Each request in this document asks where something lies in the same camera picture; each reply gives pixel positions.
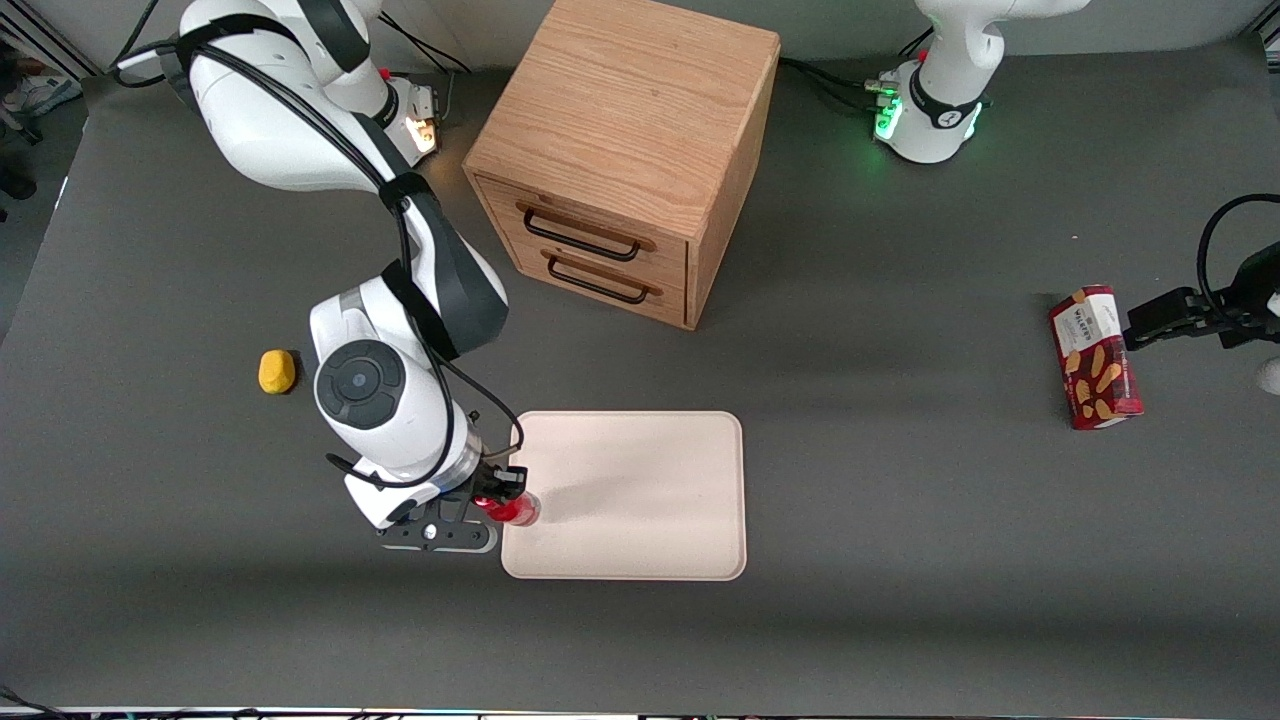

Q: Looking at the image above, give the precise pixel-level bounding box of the red cookie box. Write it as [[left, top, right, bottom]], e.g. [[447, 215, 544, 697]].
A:
[[1048, 285, 1146, 431]]

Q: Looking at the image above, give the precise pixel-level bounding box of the yellow lemon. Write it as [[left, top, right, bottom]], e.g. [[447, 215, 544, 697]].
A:
[[258, 349, 298, 396]]

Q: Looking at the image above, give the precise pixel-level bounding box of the beige plastic tray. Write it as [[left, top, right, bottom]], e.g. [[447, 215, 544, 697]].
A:
[[500, 410, 748, 582]]

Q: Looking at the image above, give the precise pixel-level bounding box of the black drawer handle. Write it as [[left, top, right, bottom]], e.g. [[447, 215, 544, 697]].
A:
[[541, 250, 663, 306], [517, 202, 658, 263]]

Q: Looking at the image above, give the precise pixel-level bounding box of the black floor cable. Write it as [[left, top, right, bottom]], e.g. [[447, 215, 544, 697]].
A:
[[0, 685, 61, 720]]

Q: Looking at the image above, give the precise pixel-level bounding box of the black base cable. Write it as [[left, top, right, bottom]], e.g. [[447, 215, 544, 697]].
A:
[[378, 12, 473, 121], [778, 28, 936, 117]]

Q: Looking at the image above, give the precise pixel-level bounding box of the red coke bottle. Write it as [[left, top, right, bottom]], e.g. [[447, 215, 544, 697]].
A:
[[473, 488, 542, 528]]

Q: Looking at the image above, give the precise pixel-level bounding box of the black left base cable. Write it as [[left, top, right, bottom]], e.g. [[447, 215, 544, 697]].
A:
[[778, 28, 936, 117]]

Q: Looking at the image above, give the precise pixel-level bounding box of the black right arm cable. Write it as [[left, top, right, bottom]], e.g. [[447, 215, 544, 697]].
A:
[[113, 18, 527, 493]]

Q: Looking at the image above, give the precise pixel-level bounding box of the wooden drawer cabinet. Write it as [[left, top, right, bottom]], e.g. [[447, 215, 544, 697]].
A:
[[462, 0, 782, 332]]

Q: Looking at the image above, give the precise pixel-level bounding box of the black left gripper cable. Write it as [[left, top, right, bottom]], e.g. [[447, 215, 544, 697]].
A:
[[1196, 194, 1280, 313]]

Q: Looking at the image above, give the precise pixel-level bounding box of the black right base cable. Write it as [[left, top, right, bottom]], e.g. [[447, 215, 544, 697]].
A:
[[378, 12, 473, 121]]

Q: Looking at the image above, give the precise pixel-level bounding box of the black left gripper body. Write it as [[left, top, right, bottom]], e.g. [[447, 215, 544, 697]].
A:
[[1200, 244, 1280, 350]]

